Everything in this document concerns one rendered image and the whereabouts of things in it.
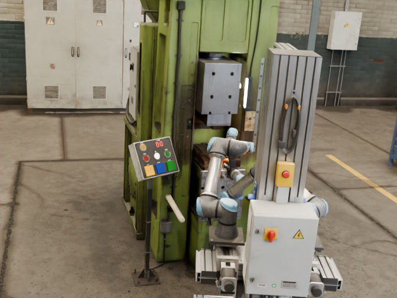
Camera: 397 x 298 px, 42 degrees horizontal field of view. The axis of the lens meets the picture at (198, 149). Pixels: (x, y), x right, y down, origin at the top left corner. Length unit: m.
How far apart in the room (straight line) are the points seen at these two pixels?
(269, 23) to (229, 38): 0.35
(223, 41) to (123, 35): 5.20
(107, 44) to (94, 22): 0.42
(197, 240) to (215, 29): 1.72
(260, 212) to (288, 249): 0.24
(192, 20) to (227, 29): 0.29
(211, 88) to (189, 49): 0.35
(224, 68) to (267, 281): 1.80
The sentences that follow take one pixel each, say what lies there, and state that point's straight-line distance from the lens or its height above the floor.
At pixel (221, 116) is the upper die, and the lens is 4.14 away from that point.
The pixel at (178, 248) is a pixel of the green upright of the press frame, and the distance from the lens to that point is 4.64.
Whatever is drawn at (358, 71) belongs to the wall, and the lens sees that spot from 11.65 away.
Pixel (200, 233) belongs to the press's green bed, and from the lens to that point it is 4.41.
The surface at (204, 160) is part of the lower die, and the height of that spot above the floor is 0.98.
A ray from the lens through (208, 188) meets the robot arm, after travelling 3.35.
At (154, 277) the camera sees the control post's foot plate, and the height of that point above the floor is 0.01.
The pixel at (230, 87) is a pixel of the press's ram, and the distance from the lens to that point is 4.11.
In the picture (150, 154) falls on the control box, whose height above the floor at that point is 1.11.
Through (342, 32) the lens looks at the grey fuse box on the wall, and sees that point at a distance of 11.11.
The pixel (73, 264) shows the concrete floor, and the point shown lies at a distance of 4.66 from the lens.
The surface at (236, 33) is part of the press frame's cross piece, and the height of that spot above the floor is 1.97.
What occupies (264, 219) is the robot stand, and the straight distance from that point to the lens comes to 2.74.
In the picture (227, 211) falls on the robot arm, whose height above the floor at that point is 1.00.
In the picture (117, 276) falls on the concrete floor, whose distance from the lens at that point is 4.48.
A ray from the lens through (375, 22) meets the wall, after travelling 11.67.
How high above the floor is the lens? 2.36
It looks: 18 degrees down
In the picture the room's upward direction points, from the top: 4 degrees clockwise
